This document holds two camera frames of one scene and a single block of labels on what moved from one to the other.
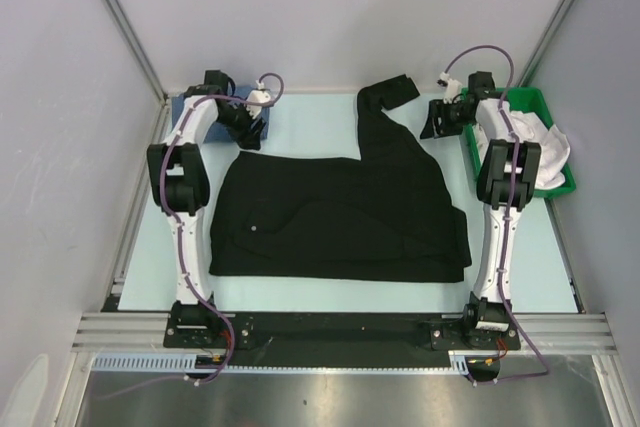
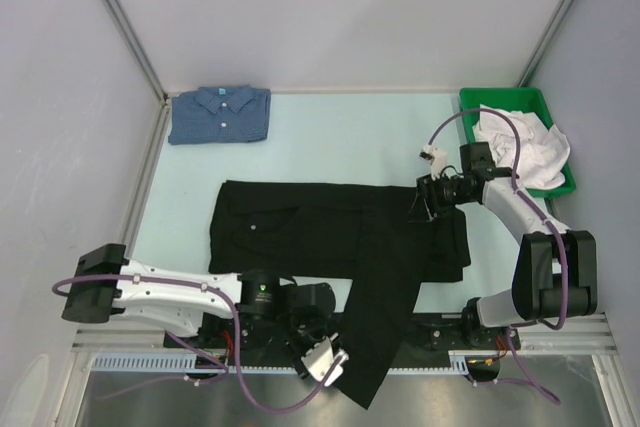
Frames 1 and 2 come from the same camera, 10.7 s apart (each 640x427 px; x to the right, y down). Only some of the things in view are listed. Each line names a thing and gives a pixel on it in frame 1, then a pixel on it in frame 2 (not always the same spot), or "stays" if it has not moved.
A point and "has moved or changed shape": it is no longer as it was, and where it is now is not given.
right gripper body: x=452 y=117 -> x=444 y=193
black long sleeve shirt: x=389 y=215 has moved or changed shape
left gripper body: x=239 y=120 -> x=302 y=334
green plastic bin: x=522 y=100 stays
